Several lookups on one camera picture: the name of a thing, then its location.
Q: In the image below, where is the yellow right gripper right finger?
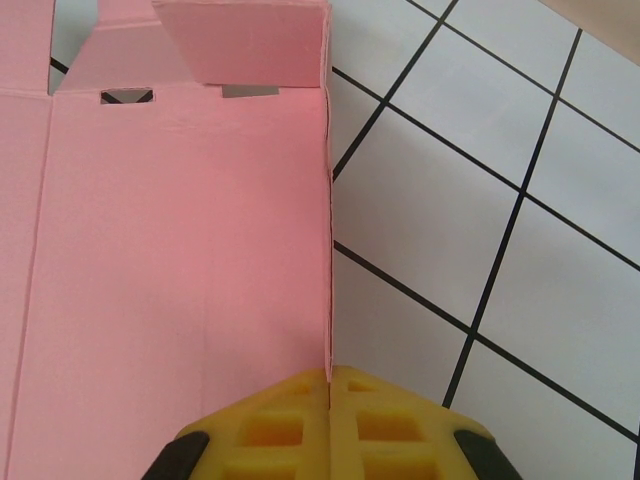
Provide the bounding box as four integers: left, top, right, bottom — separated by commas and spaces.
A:
330, 364, 521, 480

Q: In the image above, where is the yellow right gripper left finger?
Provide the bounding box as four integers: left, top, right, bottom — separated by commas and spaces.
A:
144, 367, 332, 480

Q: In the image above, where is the pink paper box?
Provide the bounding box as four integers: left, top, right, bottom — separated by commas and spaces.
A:
0, 0, 335, 480

